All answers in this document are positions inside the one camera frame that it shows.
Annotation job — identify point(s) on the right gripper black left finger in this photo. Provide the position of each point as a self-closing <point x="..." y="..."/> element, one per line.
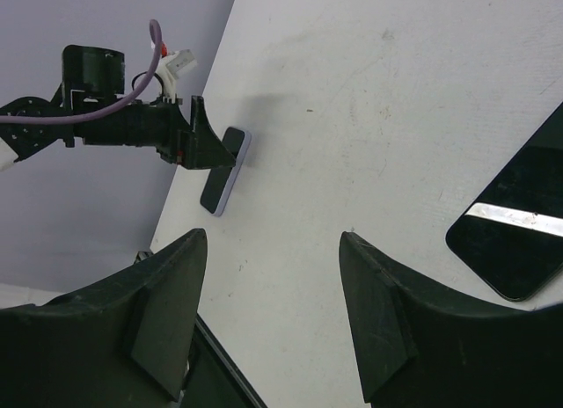
<point x="123" y="341"/>

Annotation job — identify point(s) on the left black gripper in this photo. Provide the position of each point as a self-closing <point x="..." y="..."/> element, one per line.
<point x="192" y="143"/>

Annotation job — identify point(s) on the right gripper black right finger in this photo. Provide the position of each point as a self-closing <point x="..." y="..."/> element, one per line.
<point x="419" y="343"/>

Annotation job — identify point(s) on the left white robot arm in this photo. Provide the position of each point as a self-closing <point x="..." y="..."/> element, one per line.
<point x="90" y="105"/>

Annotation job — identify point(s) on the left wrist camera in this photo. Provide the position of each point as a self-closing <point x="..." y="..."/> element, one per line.
<point x="171" y="68"/>

